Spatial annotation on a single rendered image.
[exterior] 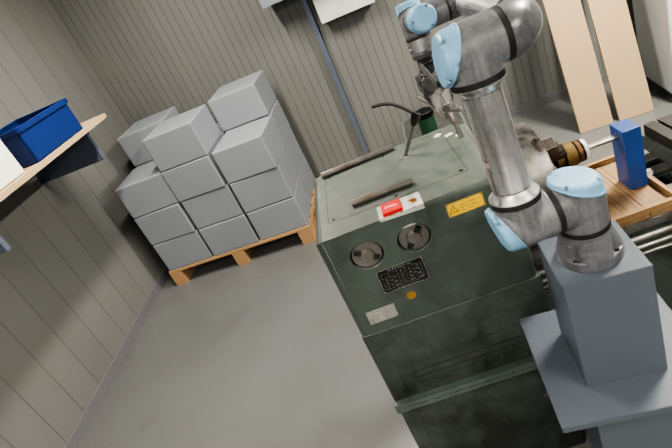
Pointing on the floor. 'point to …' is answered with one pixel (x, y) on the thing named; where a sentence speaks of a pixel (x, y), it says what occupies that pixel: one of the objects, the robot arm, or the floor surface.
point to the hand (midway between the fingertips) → (446, 115)
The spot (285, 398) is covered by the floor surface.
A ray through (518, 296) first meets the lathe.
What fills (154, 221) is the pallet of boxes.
